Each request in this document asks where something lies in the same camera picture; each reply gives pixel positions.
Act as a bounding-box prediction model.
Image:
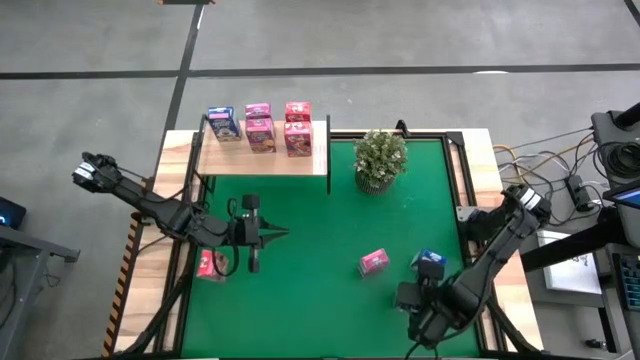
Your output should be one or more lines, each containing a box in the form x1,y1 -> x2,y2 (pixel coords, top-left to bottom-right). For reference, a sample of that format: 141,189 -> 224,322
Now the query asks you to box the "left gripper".
222,194 -> 290,274

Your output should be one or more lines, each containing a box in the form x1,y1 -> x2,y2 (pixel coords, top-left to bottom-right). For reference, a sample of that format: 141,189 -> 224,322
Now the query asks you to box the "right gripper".
398,259 -> 469,350

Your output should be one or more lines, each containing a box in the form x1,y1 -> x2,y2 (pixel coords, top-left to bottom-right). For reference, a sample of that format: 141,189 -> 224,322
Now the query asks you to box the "Froot Loops cereal box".
283,121 -> 314,159
196,248 -> 231,284
284,101 -> 313,124

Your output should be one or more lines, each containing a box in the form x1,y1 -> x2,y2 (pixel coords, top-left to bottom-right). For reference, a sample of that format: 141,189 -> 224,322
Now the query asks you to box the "wooden shelf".
197,119 -> 330,177

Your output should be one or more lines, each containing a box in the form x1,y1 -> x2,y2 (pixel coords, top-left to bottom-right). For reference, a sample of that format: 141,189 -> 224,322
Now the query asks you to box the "green table mat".
180,139 -> 481,359

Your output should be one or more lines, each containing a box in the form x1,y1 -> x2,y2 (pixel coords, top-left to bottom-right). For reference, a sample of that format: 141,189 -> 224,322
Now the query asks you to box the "grey side table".
514,219 -> 640,360

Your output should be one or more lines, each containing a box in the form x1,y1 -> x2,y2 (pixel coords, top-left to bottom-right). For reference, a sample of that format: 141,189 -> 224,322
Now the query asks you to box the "white sheet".
537,229 -> 604,296

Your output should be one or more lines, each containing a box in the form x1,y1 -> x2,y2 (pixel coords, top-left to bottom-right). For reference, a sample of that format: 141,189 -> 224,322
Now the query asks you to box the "yellow black hazard tape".
102,217 -> 141,357

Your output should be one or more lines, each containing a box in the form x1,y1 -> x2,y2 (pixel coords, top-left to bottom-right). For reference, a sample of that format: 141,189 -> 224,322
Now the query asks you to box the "black beam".
519,207 -> 640,274

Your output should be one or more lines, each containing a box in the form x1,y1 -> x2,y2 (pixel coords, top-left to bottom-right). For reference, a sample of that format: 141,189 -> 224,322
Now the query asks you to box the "potted plant in striped pot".
352,128 -> 410,196

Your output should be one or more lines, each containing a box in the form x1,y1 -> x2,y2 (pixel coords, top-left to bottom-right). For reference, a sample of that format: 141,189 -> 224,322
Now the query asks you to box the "black power brick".
566,173 -> 595,214

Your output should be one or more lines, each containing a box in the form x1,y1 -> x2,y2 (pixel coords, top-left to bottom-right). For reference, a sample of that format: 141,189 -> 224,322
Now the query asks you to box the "backlit keyboard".
612,252 -> 640,312

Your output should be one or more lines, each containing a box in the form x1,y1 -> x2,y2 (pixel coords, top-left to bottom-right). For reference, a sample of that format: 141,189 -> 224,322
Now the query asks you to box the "grey metal desk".
0,224 -> 81,351

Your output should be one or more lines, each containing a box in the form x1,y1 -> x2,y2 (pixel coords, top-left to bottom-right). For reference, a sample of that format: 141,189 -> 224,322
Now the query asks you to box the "tablet with blue screen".
602,178 -> 640,211

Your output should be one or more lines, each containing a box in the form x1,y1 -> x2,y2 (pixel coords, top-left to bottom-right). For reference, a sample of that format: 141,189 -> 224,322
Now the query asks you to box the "dark device with blue light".
0,196 -> 27,231

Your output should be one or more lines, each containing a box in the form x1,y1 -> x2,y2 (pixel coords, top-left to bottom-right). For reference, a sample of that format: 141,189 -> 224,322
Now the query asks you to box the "grey equipment stand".
591,102 -> 640,189

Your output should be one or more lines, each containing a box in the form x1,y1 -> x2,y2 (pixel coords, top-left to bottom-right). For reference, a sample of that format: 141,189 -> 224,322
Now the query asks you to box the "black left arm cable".
212,197 -> 242,279

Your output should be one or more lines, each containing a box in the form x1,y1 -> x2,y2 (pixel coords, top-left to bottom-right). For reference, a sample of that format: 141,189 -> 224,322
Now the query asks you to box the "black table frame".
102,119 -> 546,360

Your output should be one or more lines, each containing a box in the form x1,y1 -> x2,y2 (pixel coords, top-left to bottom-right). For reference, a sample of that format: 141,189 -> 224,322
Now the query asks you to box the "orange cable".
492,127 -> 596,157

